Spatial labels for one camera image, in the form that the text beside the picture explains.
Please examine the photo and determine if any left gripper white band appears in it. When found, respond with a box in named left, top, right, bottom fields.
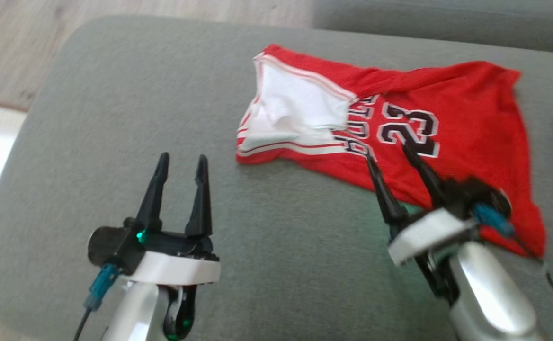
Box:
left=124, top=153, right=221, bottom=286

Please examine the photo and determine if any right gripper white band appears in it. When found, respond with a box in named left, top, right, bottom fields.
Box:
left=366, top=142, right=477, bottom=267

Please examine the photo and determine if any red basketball jersey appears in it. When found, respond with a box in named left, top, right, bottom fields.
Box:
left=235, top=44, right=547, bottom=259

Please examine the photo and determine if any large grey sofa seat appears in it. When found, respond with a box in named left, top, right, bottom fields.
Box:
left=0, top=14, right=553, bottom=341

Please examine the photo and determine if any grey sofa cushion with seam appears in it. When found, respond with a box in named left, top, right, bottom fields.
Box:
left=312, top=0, right=553, bottom=55

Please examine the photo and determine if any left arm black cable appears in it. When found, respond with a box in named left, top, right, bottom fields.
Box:
left=72, top=263, right=122, bottom=341

